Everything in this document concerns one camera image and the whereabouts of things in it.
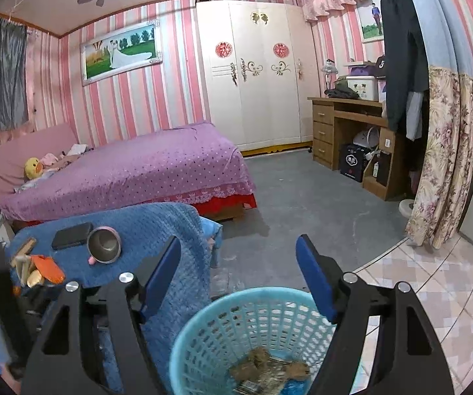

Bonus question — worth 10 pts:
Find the pink steel-lined mug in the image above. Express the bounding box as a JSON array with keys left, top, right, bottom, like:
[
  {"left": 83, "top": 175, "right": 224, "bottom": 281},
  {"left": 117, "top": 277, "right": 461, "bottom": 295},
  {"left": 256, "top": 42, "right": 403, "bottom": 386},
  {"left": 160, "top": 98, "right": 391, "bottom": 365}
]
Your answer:
[{"left": 87, "top": 225, "right": 121, "bottom": 266}]

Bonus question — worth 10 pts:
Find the purple dotted bed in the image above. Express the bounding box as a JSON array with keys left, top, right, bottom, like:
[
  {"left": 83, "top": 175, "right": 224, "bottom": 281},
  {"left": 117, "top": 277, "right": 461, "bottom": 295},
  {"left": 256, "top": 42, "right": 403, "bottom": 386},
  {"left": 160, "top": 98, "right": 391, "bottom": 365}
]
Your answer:
[{"left": 0, "top": 122, "right": 257, "bottom": 222}]

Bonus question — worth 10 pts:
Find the black smartphone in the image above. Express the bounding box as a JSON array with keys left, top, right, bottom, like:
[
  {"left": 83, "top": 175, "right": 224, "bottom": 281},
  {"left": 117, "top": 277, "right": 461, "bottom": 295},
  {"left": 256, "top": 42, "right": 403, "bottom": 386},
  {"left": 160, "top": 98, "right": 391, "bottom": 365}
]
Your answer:
[{"left": 51, "top": 222, "right": 93, "bottom": 250}]

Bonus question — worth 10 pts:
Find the black hanging coat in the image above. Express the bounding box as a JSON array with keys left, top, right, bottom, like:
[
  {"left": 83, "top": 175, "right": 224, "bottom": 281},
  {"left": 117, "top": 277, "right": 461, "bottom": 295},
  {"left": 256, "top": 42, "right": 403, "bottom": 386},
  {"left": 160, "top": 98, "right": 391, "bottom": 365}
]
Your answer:
[{"left": 381, "top": 0, "right": 429, "bottom": 138}]

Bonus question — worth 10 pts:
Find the grey hanging cloth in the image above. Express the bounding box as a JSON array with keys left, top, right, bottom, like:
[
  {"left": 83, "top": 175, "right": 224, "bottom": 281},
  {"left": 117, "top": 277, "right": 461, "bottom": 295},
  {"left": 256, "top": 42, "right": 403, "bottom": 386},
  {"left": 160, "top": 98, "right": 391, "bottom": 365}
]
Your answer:
[{"left": 0, "top": 19, "right": 29, "bottom": 131}]

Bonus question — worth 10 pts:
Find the brown snack bag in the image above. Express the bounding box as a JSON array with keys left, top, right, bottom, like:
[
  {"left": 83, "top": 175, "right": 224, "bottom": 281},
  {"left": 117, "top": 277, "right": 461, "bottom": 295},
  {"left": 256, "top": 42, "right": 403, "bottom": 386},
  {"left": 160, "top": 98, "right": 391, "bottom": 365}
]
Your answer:
[{"left": 229, "top": 347, "right": 311, "bottom": 395}]

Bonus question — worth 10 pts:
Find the floral door curtain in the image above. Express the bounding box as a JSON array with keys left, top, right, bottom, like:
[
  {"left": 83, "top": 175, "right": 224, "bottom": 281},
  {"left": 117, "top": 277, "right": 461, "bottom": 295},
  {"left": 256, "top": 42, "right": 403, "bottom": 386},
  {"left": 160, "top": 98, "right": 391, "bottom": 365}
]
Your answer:
[{"left": 406, "top": 66, "right": 473, "bottom": 249}]

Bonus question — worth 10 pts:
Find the blue knitted blanket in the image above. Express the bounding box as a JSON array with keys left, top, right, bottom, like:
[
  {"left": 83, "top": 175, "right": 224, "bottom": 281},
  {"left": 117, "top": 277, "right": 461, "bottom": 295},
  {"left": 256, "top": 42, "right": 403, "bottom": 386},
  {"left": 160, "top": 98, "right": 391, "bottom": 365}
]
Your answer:
[{"left": 10, "top": 202, "right": 211, "bottom": 394}]

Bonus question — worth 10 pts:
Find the black box under desk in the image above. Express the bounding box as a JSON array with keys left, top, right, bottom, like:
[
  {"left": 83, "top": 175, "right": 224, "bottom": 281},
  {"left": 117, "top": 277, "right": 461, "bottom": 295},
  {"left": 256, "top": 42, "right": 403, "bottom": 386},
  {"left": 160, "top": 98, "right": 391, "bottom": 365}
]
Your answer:
[{"left": 339, "top": 144, "right": 369, "bottom": 183}]

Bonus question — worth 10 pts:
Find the pink headboard cover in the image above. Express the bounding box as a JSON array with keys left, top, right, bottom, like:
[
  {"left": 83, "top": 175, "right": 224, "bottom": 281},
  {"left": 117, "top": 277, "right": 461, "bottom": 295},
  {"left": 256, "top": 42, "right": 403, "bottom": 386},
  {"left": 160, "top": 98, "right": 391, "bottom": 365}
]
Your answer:
[{"left": 0, "top": 124, "right": 79, "bottom": 203}]

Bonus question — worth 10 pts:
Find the white wardrobe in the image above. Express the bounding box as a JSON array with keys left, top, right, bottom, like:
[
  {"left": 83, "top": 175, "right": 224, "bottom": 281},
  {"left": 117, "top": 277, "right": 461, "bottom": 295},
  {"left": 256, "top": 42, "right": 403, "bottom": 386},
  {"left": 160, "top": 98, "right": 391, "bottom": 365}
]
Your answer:
[{"left": 196, "top": 0, "right": 319, "bottom": 151}]

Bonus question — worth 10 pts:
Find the light blue plastic basket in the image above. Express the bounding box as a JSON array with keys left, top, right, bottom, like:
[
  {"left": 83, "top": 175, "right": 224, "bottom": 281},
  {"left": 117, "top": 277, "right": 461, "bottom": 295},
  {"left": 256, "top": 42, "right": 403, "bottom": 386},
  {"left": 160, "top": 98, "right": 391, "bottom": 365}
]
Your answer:
[{"left": 169, "top": 287, "right": 336, "bottom": 394}]

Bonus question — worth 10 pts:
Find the white storage box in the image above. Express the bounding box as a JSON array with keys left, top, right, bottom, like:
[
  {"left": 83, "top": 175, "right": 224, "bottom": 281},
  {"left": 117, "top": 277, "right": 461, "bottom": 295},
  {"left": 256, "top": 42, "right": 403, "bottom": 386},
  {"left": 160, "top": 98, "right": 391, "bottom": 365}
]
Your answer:
[{"left": 346, "top": 76, "right": 379, "bottom": 102}]

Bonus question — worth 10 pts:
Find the torn brown cardboard piece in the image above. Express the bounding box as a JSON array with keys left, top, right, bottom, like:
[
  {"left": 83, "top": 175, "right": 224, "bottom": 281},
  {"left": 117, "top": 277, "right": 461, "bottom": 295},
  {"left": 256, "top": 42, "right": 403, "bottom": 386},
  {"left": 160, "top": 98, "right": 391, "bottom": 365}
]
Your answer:
[{"left": 10, "top": 237, "right": 37, "bottom": 286}]

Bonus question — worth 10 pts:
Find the small framed couple photo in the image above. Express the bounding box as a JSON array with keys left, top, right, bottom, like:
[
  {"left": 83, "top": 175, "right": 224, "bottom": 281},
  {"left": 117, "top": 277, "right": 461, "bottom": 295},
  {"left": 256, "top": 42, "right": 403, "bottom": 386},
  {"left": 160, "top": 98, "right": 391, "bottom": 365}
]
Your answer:
[{"left": 357, "top": 0, "right": 384, "bottom": 43}]

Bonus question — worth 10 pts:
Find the yellow duck plush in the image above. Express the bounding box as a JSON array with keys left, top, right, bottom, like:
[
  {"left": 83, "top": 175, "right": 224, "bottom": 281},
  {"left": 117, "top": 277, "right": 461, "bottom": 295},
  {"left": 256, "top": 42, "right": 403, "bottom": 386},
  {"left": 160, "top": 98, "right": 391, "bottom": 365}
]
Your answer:
[{"left": 24, "top": 157, "right": 44, "bottom": 180}]

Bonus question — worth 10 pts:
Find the wooden desk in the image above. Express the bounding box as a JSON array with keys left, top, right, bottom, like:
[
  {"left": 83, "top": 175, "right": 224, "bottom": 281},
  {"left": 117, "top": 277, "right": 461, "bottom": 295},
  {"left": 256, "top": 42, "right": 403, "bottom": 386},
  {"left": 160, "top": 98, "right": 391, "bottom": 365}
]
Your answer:
[{"left": 309, "top": 97, "right": 406, "bottom": 201}]

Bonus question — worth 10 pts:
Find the framed wedding photo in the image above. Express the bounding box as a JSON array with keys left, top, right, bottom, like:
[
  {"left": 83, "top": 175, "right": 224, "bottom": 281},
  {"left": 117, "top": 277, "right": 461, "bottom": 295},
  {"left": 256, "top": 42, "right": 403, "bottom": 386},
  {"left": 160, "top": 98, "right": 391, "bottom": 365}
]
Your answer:
[{"left": 80, "top": 20, "right": 163, "bottom": 86}]

